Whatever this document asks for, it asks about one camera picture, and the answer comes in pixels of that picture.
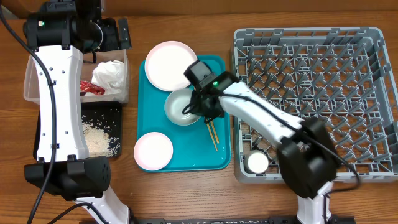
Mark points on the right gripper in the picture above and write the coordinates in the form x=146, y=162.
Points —
x=194, y=110

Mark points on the grey bowl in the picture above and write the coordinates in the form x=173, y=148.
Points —
x=174, y=105

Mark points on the large white plate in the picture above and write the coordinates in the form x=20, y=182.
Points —
x=165, y=65

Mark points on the small pink bowl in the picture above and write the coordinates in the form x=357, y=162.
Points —
x=153, y=151

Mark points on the white cup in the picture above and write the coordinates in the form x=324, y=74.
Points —
x=256, y=162

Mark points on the white napkin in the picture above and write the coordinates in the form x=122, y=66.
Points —
x=110, y=76

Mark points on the leftover rice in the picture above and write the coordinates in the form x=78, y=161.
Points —
x=102, y=136

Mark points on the red snack wrapper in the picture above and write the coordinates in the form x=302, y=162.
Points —
x=87, y=87

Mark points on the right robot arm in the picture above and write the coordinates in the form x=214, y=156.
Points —
x=306, y=155

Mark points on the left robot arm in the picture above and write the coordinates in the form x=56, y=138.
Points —
x=58, y=35

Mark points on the clear plastic waste bin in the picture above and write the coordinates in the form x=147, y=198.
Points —
x=89, y=66

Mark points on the grey dishwasher rack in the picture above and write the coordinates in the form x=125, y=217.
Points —
x=341, y=75

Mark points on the wooden chopstick right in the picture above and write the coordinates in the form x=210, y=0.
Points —
x=214, y=132

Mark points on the wooden chopstick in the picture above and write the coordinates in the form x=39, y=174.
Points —
x=214, y=132
x=212, y=136

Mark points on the wooden chopstick left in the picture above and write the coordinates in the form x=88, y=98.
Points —
x=212, y=136

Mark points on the teal serving tray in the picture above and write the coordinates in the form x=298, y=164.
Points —
x=193, y=147

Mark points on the black plastic tray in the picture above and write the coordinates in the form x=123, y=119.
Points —
x=105, y=115

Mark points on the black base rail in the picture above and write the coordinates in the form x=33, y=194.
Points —
x=270, y=220

